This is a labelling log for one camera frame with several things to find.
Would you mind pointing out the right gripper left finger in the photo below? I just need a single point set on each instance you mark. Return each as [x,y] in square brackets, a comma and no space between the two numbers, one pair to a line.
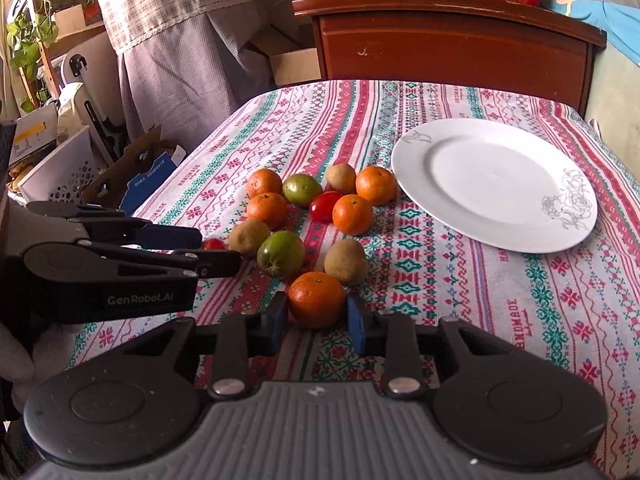
[239,337]

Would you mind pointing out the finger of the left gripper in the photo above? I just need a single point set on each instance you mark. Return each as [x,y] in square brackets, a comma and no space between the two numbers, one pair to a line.
[114,226]
[206,263]

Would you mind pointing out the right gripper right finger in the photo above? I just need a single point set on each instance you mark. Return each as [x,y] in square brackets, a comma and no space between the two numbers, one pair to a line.
[390,336]

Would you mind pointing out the red cherry tomato small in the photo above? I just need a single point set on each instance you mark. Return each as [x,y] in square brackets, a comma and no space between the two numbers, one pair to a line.
[214,243]

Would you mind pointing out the brown kiwi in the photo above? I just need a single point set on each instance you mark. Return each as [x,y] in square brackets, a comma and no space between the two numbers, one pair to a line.
[247,236]
[347,262]
[342,178]

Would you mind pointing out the orange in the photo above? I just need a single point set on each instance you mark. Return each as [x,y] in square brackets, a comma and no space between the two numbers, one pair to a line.
[316,300]
[263,181]
[269,208]
[352,215]
[377,185]

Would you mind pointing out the green fruit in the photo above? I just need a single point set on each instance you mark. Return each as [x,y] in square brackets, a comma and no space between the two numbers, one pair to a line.
[301,189]
[281,255]

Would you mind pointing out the brown kiwi top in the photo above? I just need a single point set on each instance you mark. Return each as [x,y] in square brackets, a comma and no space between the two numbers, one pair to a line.
[342,178]

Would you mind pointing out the white gloved hand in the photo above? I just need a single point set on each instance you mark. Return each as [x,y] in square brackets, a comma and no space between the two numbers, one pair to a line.
[33,349]

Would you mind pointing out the blue white carton box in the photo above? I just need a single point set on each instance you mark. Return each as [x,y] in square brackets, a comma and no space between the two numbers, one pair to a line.
[146,164]

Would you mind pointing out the white plastic basket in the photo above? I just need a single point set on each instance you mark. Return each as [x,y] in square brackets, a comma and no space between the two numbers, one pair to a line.
[64,174]

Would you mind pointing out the white ceramic plate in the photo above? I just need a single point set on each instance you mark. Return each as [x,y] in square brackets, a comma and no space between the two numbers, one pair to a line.
[497,184]

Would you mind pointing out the checked grey curtain cloth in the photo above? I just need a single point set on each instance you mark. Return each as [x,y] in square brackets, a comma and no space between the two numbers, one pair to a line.
[185,66]

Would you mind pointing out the open cardboard box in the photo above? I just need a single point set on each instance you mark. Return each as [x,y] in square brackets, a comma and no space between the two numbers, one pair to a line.
[290,64]

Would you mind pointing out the green potted plant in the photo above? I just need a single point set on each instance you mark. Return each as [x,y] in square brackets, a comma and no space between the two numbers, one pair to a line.
[30,30]

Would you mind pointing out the brown wooden cabinet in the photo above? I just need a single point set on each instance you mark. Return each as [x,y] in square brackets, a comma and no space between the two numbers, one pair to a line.
[493,44]

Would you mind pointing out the green grey sofa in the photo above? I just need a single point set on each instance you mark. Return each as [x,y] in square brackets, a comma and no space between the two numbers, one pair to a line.
[613,107]

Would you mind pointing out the blue shark cushion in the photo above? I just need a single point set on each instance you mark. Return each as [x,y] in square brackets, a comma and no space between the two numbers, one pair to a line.
[621,23]

